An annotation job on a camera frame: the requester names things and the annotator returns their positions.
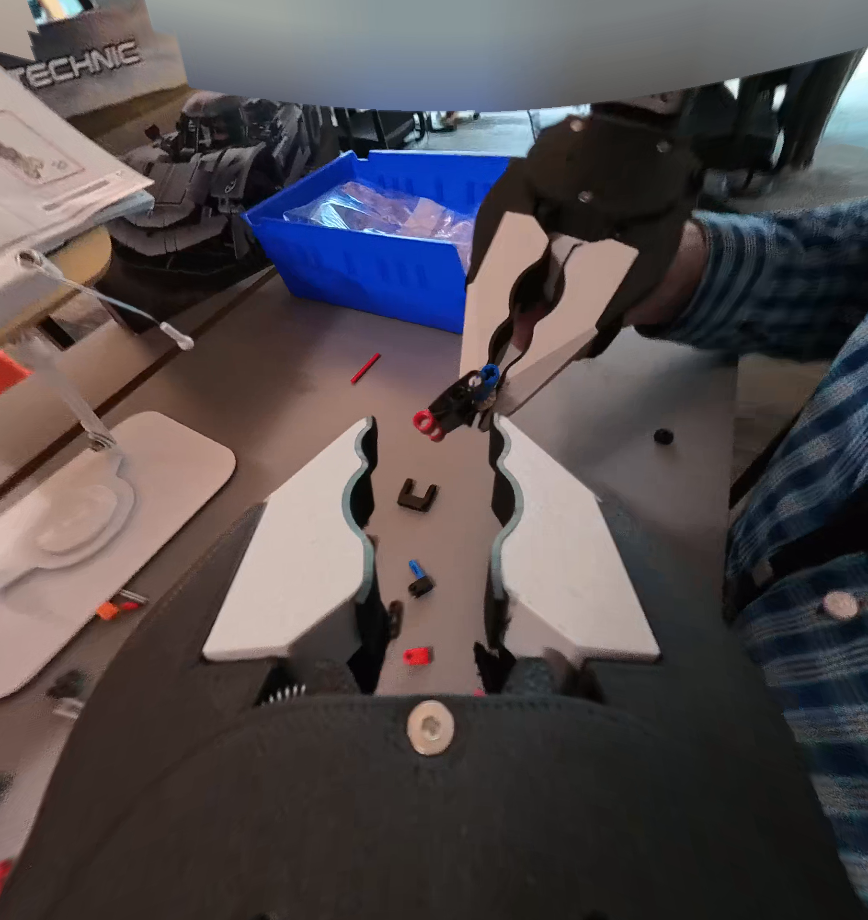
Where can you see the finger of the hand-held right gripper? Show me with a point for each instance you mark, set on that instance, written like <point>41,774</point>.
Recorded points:
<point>495,287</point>
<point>585,302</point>

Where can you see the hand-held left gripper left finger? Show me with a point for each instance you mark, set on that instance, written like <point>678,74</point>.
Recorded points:
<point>290,575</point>

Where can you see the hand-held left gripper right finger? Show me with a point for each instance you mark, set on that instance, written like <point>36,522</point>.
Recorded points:
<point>578,575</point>

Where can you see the small black lego assembly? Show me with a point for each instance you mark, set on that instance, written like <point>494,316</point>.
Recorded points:
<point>452,406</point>

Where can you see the person's right forearm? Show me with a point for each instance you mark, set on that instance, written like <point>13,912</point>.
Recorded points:
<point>786,273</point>

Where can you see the black short lego beam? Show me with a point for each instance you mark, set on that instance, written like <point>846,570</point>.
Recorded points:
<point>394,618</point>

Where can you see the black u-shaped lego piece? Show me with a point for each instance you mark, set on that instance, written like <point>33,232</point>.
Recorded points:
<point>414,504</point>

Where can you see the red lego connector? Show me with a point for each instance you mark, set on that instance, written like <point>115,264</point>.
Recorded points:
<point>412,655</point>

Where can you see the long red lego axle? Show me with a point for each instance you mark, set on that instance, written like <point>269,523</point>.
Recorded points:
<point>366,368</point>

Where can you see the grey and red lego pin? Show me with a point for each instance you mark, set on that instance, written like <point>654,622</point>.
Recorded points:
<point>132,599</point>

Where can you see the orange lego piece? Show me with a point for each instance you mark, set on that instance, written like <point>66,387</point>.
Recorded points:
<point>107,612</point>

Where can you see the light grey lego connector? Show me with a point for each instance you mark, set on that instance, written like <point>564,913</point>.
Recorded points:
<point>67,709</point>

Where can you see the dark lego set box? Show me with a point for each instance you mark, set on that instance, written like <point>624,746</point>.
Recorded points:
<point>211,158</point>

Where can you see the lego instruction booklet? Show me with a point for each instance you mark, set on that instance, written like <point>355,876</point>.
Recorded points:
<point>39,180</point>

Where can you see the person's right hand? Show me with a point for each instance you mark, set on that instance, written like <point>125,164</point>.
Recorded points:
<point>675,280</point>

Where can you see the blue pin with black connector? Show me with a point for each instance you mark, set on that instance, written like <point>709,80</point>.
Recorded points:
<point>421,588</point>

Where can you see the blue plastic bin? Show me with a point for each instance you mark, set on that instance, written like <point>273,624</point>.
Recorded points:
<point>362,273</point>

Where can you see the clear plastic parts bags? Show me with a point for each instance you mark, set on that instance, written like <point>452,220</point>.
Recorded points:
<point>376,208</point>

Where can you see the book stand with white base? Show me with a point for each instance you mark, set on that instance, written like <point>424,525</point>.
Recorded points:
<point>168,467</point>

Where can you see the black chair legs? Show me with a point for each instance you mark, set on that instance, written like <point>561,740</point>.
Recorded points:
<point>800,108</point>

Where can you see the person's plaid shirt torso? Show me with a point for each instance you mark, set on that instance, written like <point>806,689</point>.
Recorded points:
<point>822,683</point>

